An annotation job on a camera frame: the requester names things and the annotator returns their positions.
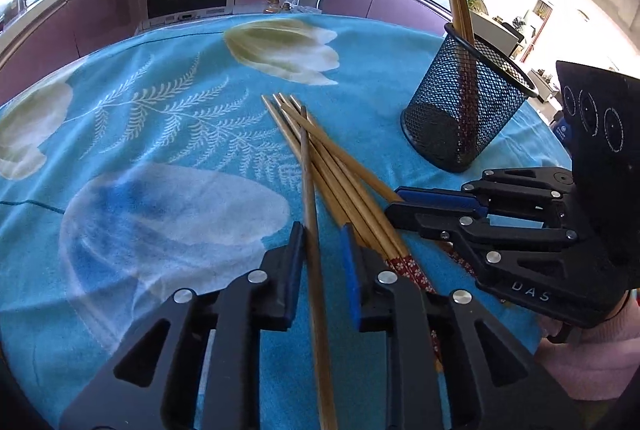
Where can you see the plain brown wooden chopstick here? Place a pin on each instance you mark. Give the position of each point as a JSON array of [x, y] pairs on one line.
[[317, 308]]

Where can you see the right hand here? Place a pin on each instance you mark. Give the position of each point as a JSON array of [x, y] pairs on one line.
[[558, 332]]

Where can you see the black mesh utensil holder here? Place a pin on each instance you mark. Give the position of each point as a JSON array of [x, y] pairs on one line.
[[467, 95]]

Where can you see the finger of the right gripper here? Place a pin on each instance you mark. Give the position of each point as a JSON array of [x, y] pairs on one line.
[[437, 221], [448, 200]]

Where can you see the blue floral tablecloth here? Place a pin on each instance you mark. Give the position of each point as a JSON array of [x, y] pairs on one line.
[[153, 164]]

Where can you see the pink sleeve right forearm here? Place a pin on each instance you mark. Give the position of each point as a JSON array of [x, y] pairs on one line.
[[600, 363]]

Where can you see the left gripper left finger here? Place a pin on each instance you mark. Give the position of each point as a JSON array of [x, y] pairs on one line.
[[194, 361]]

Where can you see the dark brown wooden chopstick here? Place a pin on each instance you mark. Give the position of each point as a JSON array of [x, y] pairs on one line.
[[360, 209]]

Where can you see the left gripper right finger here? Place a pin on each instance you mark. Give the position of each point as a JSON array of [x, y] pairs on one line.
[[449, 362]]

